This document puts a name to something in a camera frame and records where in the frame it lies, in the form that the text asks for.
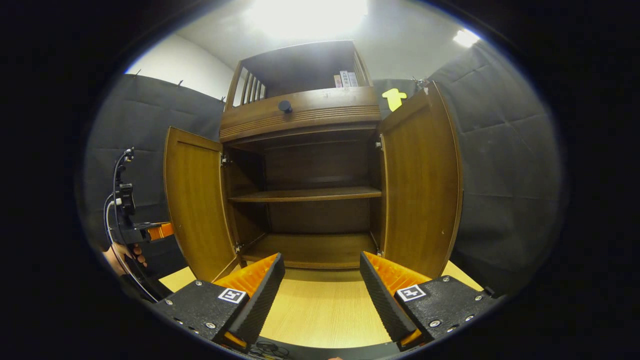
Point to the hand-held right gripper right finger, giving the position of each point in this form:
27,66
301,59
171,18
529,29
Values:
382,295

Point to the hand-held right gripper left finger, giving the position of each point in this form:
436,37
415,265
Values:
260,295

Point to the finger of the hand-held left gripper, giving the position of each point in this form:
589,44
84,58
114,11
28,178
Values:
161,231

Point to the wooden shoe cabinet door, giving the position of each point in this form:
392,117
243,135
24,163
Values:
422,190
197,210

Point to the wooden double-door shoe cabinet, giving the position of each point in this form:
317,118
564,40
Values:
310,112

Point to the metal door hinge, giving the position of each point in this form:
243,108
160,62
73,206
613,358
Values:
225,160
379,143

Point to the wooden inner cabinet shelf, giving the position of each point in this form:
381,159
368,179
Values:
310,194

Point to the black backdrop cloth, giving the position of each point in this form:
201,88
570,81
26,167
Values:
500,175

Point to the black round drawer knob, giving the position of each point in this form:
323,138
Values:
285,106

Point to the grey spine book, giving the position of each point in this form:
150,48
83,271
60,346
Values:
353,79

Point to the pink spine book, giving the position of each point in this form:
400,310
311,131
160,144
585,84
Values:
337,81

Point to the large ceiling light panel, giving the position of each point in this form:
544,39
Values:
307,17

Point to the small ceiling light panel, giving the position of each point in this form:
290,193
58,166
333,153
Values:
466,38

